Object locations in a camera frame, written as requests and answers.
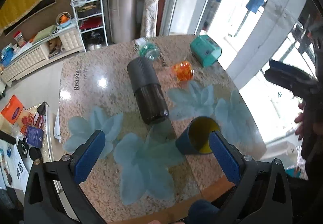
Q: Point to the dark blue plastic cup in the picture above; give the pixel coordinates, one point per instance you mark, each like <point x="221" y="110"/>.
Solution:
<point x="195" y="138"/>

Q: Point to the teal hexagonal tin box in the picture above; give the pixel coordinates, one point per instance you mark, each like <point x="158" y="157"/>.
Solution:
<point x="205" y="50"/>

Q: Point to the white tufted low cabinet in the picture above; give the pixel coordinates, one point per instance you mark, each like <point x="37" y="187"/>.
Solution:
<point x="38" y="55"/>

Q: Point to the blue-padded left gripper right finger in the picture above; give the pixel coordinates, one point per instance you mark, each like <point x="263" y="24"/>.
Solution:
<point x="261" y="191"/>

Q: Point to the clear green-label plastic bottle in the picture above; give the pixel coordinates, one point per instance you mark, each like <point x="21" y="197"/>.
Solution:
<point x="147" y="49"/>

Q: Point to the white wire shelf rack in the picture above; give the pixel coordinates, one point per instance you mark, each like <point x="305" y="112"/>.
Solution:
<point x="90" y="22"/>

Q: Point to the bowl of oranges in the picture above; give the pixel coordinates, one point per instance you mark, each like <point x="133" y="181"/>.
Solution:
<point x="63" y="19"/>

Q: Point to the orange translucent plastic container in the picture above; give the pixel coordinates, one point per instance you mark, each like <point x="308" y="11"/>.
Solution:
<point x="183" y="71"/>

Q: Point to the orange paper bag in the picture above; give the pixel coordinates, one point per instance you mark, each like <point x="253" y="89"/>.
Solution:
<point x="13" y="110"/>

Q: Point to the black cylindrical thermos bottle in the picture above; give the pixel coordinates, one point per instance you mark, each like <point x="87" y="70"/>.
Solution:
<point x="147" y="91"/>

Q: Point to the person's right hand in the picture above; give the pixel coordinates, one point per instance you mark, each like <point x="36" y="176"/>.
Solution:
<point x="317" y="127"/>

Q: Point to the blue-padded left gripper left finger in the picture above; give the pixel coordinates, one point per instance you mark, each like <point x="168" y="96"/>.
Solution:
<point x="42" y="203"/>

